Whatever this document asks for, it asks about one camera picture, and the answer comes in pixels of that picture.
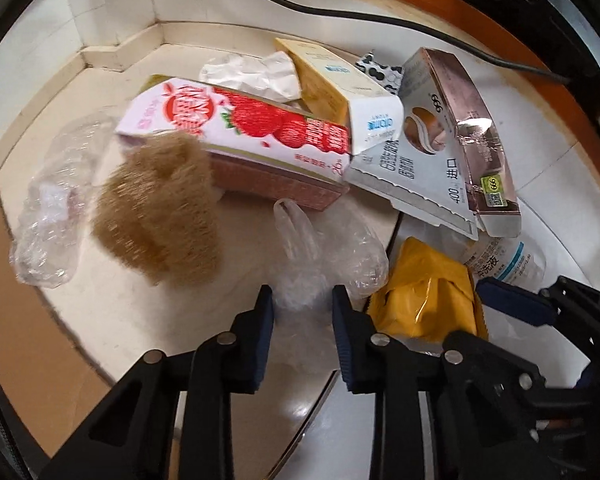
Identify black cable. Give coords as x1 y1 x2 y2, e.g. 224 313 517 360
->
189 0 570 85

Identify rose gold white box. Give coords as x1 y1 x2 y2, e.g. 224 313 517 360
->
344 48 521 240

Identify crushed clear plastic bottle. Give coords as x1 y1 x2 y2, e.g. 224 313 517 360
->
9 112 117 288

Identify brown cardboard sheet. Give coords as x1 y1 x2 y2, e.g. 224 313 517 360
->
0 197 110 456

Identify clear plastic bag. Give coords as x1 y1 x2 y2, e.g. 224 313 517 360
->
273 198 389 312

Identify black white patterned wrapper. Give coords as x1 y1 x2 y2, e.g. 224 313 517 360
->
354 51 404 96

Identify brown scrubbing brush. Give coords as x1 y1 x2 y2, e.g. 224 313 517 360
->
92 131 222 285

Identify yellow foil wrapper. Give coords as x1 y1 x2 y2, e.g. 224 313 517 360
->
367 237 489 344

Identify yellow white carton box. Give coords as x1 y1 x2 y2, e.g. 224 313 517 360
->
275 38 404 155

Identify crumpled white tissue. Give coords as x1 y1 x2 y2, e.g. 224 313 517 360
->
198 51 301 103

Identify clear bottle with label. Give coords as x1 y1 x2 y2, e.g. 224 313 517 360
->
460 233 546 292

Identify pink strawberry milk carton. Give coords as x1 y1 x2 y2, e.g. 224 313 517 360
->
117 75 350 211

